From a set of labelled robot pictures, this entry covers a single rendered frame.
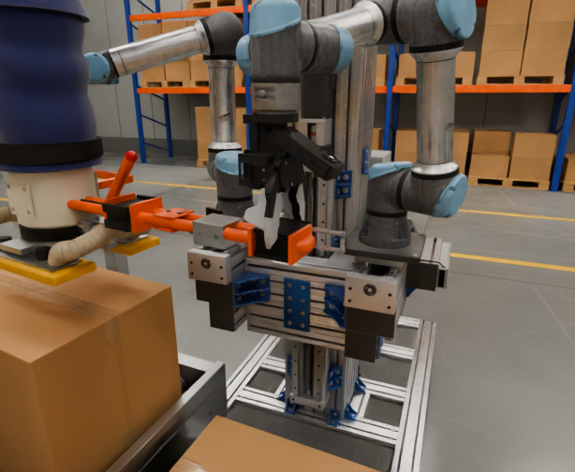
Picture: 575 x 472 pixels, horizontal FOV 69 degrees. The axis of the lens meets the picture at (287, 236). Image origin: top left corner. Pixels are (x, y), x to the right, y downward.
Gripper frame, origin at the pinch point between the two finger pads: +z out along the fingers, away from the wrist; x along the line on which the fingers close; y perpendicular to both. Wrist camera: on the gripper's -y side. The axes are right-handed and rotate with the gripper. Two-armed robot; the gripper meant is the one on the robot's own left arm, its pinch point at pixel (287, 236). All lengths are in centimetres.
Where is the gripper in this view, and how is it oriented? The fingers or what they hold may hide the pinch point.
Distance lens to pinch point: 71.4
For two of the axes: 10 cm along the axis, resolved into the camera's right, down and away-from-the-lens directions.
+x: -4.9, 2.9, -8.2
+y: -8.7, -1.7, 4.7
